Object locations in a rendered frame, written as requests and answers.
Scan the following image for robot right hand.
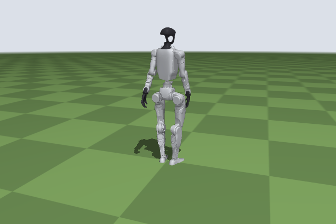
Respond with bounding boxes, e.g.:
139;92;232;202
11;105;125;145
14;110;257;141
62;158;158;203
185;91;191;108

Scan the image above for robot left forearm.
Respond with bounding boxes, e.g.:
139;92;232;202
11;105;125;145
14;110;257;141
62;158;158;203
143;72;154;93

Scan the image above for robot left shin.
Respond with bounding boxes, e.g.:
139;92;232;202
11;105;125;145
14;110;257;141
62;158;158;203
156;124;165;158

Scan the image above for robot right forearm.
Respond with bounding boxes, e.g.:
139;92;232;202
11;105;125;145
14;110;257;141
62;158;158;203
181;71;191;94

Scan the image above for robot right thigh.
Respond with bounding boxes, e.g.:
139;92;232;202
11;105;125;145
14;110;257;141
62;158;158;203
170;92;186;135

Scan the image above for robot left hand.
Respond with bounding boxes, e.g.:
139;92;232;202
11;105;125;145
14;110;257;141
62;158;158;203
141;87;148;108

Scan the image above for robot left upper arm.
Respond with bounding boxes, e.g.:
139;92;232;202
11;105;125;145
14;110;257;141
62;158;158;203
149;49;157;76

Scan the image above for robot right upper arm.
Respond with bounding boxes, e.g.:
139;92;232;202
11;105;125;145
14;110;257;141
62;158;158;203
173;50;186;78

